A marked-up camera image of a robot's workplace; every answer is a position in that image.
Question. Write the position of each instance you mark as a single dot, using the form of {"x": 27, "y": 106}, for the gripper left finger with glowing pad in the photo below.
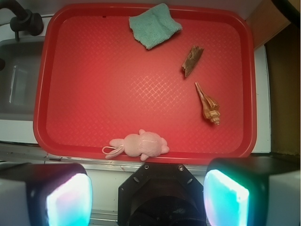
{"x": 45, "y": 194}

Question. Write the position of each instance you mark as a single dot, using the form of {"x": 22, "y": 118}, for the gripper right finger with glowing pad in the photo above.
{"x": 253, "y": 191}

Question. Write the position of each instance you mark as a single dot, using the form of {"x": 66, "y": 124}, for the brown spiral sea shell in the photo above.
{"x": 210, "y": 106}

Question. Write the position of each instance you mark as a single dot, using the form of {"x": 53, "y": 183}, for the pink plush toy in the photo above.
{"x": 144, "y": 144}

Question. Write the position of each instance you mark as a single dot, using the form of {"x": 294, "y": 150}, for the grey sink basin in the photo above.
{"x": 19, "y": 77}

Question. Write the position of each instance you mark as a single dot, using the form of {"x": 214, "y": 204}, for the red plastic tray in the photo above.
{"x": 97, "y": 83}

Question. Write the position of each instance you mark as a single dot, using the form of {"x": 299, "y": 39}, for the brown bark piece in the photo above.
{"x": 191, "y": 60}

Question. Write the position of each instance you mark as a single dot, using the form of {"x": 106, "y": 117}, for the dark metal faucet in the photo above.
{"x": 24, "y": 19}

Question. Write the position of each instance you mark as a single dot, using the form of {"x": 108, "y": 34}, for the brown cardboard box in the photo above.
{"x": 265, "y": 22}

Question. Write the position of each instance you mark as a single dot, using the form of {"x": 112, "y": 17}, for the teal folded cloth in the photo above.
{"x": 154, "y": 26}

